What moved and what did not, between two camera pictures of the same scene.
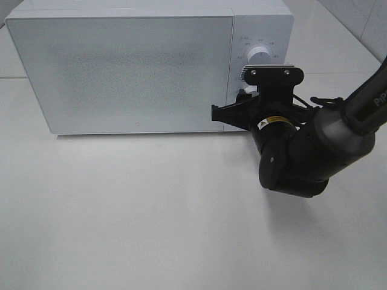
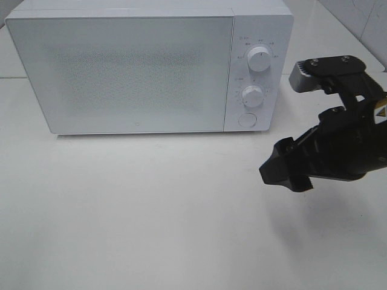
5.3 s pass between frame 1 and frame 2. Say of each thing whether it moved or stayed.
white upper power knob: stayed
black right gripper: moved
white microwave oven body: stayed
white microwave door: stayed
